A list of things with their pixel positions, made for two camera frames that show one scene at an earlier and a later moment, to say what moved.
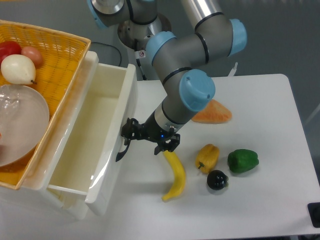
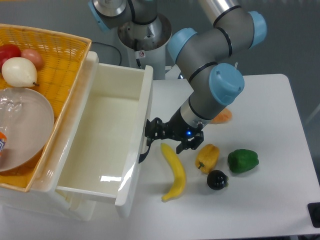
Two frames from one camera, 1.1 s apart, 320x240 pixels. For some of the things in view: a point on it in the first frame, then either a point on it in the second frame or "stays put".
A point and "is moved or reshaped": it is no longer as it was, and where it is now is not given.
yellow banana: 180,175 stays put
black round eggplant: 216,180 stays put
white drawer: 86,166 is moved or reshaped
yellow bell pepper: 206,157 stays put
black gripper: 132,130 to 177,128
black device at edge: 314,209 stays put
